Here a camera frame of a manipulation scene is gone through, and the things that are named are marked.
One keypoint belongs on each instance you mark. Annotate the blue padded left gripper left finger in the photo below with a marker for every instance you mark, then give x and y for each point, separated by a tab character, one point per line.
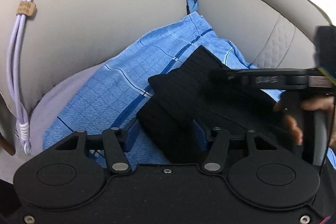
123	137

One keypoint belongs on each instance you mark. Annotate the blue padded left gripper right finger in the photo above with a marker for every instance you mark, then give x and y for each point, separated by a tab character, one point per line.
207	137

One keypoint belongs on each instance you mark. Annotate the black pants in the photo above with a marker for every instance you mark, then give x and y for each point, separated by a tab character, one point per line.
186	94

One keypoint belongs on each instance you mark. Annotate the person's right hand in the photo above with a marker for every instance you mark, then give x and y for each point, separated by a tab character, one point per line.
322	103

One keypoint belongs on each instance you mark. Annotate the blue plaid bed sheet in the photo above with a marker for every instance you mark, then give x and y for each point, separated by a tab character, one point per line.
115	93

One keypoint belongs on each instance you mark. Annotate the lavender cloth under sheet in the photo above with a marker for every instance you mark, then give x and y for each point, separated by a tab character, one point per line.
52	103

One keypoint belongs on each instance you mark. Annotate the beige leather sofa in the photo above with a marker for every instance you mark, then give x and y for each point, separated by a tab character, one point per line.
43	42

